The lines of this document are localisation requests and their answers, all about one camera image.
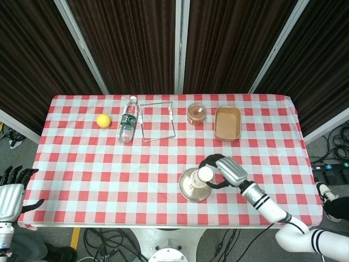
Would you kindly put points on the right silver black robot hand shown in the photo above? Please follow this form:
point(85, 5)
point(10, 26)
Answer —
point(231, 170)

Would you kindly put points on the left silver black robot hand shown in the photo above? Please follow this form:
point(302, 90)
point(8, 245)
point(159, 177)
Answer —
point(9, 199)

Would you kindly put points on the white paper cup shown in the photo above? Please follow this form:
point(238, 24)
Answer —
point(205, 174)

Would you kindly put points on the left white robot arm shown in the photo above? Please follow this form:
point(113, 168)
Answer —
point(5, 237)

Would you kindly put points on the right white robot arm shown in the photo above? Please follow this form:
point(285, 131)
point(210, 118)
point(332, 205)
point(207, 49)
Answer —
point(272, 210)

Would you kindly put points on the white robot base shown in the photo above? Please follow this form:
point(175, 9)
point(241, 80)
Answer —
point(169, 237)

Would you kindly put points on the silver metal bowl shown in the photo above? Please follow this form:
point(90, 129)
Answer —
point(191, 195)

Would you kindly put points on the brown paper box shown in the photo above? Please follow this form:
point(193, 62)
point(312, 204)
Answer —
point(227, 125)

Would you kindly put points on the grey trouser leg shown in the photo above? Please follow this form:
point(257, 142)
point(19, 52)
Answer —
point(27, 248)

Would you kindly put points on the clear jar of rubber bands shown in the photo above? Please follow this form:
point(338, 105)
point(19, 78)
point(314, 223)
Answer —
point(196, 114)

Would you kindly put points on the white black sneaker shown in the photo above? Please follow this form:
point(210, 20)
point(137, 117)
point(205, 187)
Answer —
point(325, 191)

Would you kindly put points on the black power strip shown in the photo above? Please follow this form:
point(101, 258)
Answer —
point(330, 166)

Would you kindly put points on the red white checkered tablecloth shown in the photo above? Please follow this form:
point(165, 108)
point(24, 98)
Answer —
point(109, 177)

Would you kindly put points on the black trouser leg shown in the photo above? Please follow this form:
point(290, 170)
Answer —
point(338, 207)

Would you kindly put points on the clear plastic water bottle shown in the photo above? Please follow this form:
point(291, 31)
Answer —
point(126, 128)

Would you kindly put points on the yellow ball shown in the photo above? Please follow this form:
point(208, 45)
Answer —
point(104, 120)

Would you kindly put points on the dark brown curtain panel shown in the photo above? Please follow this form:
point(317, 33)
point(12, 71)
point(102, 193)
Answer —
point(32, 54)
point(131, 41)
point(231, 41)
point(321, 54)

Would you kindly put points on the white metal frame rail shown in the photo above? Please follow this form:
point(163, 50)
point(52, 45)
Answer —
point(19, 125)
point(327, 127)

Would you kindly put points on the white metal frame post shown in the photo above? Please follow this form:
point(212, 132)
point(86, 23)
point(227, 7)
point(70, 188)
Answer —
point(278, 46)
point(181, 46)
point(81, 46)

